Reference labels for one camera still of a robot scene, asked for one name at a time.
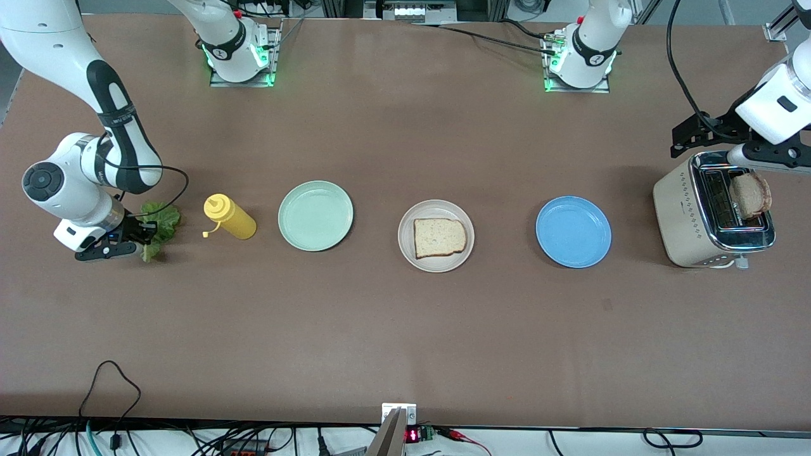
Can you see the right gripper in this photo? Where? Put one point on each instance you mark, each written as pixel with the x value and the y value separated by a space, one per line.
pixel 135 228

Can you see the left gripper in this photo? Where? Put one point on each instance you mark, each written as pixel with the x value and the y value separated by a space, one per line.
pixel 708 126

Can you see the green lettuce leaf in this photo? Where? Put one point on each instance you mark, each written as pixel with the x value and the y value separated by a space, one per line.
pixel 168 218

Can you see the bread slice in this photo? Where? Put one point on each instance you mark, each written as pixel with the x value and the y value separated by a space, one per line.
pixel 440 238
pixel 751 196

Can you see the yellow squeeze bottle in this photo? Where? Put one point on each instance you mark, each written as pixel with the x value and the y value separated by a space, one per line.
pixel 234 221

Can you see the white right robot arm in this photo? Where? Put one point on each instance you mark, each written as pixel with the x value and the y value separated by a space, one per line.
pixel 51 44

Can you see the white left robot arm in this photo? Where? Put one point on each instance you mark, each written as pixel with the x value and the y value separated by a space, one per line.
pixel 595 38

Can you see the blue plate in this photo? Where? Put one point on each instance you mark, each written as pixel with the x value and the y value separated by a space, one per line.
pixel 573 232

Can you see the light green plate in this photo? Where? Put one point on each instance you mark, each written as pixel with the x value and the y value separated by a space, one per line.
pixel 315 215

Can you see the beige plate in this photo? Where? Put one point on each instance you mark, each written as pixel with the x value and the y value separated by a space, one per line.
pixel 437 266

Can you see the beige chrome toaster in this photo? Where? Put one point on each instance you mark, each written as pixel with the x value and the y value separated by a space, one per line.
pixel 681 215

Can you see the grey equipment box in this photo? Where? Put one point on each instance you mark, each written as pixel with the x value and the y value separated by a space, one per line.
pixel 405 11

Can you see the grey metal bar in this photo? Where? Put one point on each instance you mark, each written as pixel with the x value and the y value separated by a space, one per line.
pixel 388 440

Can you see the red digit display module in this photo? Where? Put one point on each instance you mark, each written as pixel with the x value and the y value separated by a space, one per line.
pixel 412 436

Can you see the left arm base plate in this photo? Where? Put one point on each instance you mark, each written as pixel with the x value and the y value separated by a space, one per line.
pixel 602 89

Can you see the aluminium corner bracket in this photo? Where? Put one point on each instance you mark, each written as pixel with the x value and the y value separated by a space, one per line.
pixel 774 33

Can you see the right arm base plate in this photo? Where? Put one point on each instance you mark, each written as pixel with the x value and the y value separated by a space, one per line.
pixel 241 84

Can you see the silver mounting bracket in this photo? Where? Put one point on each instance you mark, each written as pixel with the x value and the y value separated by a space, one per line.
pixel 408 411

